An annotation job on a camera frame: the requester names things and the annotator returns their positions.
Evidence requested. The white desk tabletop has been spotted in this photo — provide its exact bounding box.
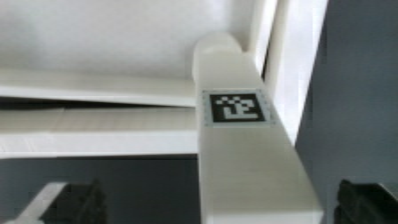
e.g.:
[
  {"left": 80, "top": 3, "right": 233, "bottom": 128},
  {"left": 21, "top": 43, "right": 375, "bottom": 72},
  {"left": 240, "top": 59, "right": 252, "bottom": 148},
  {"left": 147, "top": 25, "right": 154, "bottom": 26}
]
[{"left": 0, "top": 0, "right": 279, "bottom": 107}]

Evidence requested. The white right fence block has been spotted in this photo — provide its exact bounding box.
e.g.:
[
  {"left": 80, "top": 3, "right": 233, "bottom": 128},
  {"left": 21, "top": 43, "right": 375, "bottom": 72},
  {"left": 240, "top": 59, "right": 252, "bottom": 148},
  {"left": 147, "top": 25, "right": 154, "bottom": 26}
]
[{"left": 265, "top": 0, "right": 328, "bottom": 143}]

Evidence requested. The white front fence bar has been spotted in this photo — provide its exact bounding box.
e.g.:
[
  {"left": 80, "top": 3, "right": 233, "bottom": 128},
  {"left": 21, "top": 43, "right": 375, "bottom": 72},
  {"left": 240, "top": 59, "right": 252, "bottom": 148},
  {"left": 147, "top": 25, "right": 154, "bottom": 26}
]
[{"left": 0, "top": 108, "right": 197, "bottom": 159}]

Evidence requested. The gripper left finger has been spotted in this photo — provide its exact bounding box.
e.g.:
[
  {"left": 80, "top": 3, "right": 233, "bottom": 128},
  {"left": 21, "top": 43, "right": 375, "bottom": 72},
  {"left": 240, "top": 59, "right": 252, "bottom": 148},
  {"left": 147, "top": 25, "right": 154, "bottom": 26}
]
[{"left": 5, "top": 180, "right": 108, "bottom": 224}]

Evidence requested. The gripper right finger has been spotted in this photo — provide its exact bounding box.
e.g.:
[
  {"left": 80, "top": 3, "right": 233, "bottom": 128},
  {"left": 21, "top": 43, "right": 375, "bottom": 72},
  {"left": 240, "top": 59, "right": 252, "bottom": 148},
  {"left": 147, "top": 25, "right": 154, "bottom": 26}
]
[{"left": 334, "top": 179, "right": 398, "bottom": 224}]

